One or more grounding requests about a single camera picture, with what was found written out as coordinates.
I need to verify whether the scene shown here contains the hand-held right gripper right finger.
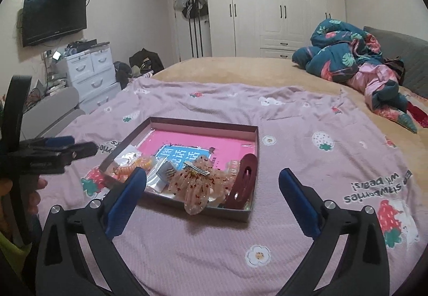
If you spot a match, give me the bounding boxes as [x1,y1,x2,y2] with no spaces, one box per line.
[278,167,390,296]

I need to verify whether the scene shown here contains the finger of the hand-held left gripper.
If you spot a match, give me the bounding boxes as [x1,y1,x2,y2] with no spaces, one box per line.
[60,141,97,162]
[20,136,76,150]

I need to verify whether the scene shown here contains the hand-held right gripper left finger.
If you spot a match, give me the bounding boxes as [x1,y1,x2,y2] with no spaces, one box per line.
[35,167,148,296]

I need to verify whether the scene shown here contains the white plastic packet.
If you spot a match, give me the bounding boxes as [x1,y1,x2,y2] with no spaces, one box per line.
[114,145,142,166]

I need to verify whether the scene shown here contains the clear packet silver clips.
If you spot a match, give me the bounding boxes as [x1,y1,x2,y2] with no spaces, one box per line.
[145,160,178,194]

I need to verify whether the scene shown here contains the dark red banana hair clip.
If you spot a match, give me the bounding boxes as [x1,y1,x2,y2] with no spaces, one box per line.
[225,153,258,210]

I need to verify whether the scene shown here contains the translucent red-dotted bow hair clip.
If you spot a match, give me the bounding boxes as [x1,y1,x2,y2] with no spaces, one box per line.
[167,157,235,216]

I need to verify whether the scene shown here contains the shallow cardboard box pink lining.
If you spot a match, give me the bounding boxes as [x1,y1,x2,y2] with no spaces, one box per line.
[100,116,259,223]

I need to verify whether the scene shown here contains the person's left hand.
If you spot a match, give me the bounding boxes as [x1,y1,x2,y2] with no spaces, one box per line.
[27,178,48,216]

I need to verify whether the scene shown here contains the grey padded footboard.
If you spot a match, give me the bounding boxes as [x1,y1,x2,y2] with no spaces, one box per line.
[20,87,86,143]

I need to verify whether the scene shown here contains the pile of desk clutter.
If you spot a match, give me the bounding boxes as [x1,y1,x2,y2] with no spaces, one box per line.
[32,49,71,98]

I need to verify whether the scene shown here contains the blue printed card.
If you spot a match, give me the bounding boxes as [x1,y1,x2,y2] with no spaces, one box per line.
[155,145,215,170]

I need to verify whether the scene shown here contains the white drawer cabinet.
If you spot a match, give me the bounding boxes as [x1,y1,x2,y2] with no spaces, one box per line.
[63,40,123,114]

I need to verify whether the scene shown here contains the dark bag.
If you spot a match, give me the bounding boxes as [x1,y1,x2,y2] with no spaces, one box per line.
[114,61,135,89]

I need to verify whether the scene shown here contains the pink strawberry printed blanket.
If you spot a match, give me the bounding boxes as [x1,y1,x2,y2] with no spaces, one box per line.
[37,77,425,296]

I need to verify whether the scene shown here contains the green garment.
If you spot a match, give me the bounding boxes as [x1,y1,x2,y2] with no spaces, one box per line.
[0,229,31,285]

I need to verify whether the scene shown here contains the black bag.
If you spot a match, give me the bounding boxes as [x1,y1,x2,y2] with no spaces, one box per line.
[130,49,164,74]

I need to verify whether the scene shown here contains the beige bedsheet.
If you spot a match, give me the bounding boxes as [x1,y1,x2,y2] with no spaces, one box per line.
[154,56,428,136]

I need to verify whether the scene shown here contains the teal floral quilt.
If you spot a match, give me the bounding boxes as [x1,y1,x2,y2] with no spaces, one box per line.
[292,18,418,134]

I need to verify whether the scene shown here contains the grey padded headboard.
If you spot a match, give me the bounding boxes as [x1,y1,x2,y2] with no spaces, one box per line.
[363,26,428,99]

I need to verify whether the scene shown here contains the hanging bags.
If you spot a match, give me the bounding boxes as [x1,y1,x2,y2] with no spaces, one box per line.
[173,0,209,19]

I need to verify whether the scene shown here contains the cream wardrobe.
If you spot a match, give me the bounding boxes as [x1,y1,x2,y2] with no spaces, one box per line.
[152,0,346,61]

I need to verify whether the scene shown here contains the black wall television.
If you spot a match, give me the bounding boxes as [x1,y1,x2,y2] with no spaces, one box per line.
[22,0,88,47]

